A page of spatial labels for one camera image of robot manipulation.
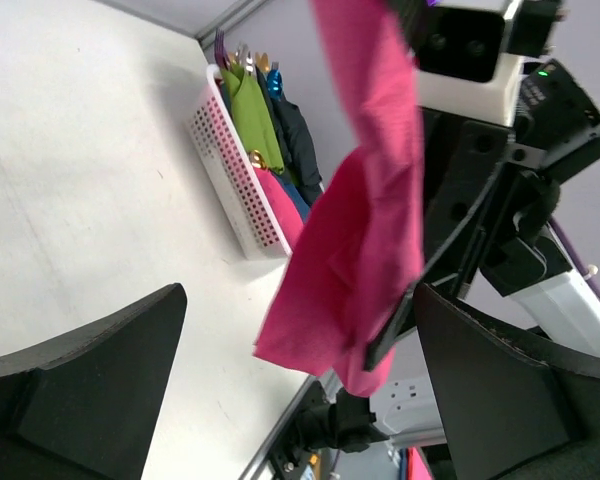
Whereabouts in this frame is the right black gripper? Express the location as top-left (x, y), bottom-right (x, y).
top-left (364, 58), bottom-right (600, 372)

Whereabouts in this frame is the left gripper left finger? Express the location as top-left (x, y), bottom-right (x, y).
top-left (0, 283), bottom-right (187, 479)

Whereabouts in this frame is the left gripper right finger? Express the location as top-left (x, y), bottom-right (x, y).
top-left (414, 285), bottom-right (600, 479)

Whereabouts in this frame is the magenta paper napkin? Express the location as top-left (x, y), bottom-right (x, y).
top-left (255, 1), bottom-right (424, 397)

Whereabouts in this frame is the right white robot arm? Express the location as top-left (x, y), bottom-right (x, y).
top-left (394, 1), bottom-right (600, 357)

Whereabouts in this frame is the dark navy rolled napkin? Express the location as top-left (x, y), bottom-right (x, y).
top-left (256, 69), bottom-right (323, 207)

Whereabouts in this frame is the blue rolled napkin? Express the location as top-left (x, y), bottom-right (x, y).
top-left (281, 181), bottom-right (310, 222)

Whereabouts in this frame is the magenta rolled napkin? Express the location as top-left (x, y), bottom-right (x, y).
top-left (255, 168), bottom-right (306, 248)

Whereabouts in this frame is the blue spoon in roll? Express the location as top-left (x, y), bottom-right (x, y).
top-left (266, 69), bottom-right (284, 100)

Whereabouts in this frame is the gold spoon in roll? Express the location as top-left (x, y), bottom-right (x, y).
top-left (248, 150), bottom-right (268, 170)

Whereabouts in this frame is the green rolled napkin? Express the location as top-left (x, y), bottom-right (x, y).
top-left (220, 64), bottom-right (285, 174)

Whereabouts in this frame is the silver spoon in roll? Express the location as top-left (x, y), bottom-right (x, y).
top-left (235, 42), bottom-right (255, 76)

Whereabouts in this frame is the purple fork in roll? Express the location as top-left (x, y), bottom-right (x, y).
top-left (214, 29), bottom-right (229, 70)

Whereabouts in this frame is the large white storage basket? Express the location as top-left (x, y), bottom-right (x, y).
top-left (185, 65), bottom-right (293, 260)

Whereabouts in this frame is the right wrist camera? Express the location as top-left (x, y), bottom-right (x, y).
top-left (391, 1), bottom-right (522, 127)

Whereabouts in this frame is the aluminium front rail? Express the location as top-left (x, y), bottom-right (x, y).
top-left (240, 374), bottom-right (446, 479)

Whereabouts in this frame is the right aluminium frame post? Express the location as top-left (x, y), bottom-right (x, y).
top-left (193, 0), bottom-right (268, 42)

